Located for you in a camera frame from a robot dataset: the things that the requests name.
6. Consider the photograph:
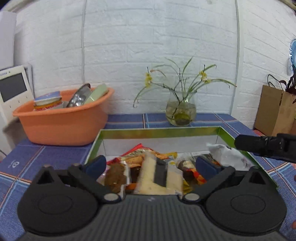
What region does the white crumpled snack bag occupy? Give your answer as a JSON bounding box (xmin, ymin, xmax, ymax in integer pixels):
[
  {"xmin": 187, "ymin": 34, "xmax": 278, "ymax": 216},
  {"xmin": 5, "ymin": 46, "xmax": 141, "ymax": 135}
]
[{"xmin": 207, "ymin": 143, "xmax": 253, "ymax": 171}]

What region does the green snack box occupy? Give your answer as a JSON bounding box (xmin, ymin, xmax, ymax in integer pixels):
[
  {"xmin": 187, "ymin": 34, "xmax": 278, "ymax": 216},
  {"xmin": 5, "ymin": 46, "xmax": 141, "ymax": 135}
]
[{"xmin": 84, "ymin": 126, "xmax": 280, "ymax": 190}]

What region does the brown cookie packet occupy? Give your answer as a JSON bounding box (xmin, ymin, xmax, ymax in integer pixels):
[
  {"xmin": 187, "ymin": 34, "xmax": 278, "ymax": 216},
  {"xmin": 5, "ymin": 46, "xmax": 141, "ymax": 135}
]
[{"xmin": 97, "ymin": 161, "xmax": 131, "ymax": 198}]

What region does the orange plastic basin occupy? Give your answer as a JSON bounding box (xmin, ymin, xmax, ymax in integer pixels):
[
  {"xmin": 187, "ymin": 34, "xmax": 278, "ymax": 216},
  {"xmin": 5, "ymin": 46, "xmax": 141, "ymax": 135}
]
[{"xmin": 13, "ymin": 88, "xmax": 115, "ymax": 146}]

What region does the glass vase with plant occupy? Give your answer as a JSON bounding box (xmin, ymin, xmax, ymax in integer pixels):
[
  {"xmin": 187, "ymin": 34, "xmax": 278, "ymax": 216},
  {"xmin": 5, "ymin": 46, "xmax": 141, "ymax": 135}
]
[{"xmin": 133, "ymin": 57, "xmax": 237, "ymax": 127}]

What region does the sandwich cake packet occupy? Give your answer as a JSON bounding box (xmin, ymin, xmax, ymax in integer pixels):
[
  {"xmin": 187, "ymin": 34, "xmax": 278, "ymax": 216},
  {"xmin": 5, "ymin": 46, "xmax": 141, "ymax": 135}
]
[{"xmin": 133, "ymin": 153, "xmax": 183, "ymax": 196}]

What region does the brown paper bag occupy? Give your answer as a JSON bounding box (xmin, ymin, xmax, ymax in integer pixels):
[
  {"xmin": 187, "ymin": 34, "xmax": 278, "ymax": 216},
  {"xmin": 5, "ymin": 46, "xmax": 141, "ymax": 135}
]
[{"xmin": 254, "ymin": 81, "xmax": 295, "ymax": 136}]

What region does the blue rimmed bowl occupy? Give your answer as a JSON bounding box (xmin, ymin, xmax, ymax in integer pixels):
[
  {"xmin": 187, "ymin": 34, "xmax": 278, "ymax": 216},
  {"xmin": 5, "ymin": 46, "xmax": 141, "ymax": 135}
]
[{"xmin": 34, "ymin": 91, "xmax": 62, "ymax": 105}]

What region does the dark purple plant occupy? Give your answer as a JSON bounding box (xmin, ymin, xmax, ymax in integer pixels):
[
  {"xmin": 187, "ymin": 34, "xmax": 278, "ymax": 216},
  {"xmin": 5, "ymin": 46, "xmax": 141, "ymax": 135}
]
[{"xmin": 280, "ymin": 76, "xmax": 296, "ymax": 95}]

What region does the white machine with screen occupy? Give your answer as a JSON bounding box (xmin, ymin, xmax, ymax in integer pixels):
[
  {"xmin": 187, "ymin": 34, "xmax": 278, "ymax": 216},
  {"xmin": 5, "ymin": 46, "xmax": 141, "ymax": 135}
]
[{"xmin": 1, "ymin": 64, "xmax": 34, "ymax": 126}]

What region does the green plate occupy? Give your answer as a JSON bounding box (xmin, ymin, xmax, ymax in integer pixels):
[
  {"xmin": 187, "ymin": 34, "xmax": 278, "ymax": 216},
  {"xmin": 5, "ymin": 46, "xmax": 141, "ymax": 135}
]
[{"xmin": 83, "ymin": 84, "xmax": 108, "ymax": 105}]

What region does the red patterned bowl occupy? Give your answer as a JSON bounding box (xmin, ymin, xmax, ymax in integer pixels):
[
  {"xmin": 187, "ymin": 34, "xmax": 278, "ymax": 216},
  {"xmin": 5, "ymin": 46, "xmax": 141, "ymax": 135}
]
[{"xmin": 34, "ymin": 101, "xmax": 63, "ymax": 111}]

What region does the orange snack packet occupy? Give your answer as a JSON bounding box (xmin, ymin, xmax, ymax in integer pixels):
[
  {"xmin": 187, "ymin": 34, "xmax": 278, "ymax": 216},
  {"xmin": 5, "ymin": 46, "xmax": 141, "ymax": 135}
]
[{"xmin": 178, "ymin": 160, "xmax": 207, "ymax": 185}]

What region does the blue round wall decoration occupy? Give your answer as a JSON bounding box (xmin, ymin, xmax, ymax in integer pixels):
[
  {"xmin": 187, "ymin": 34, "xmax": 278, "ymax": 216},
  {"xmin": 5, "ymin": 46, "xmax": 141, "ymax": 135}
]
[{"xmin": 287, "ymin": 39, "xmax": 296, "ymax": 76}]

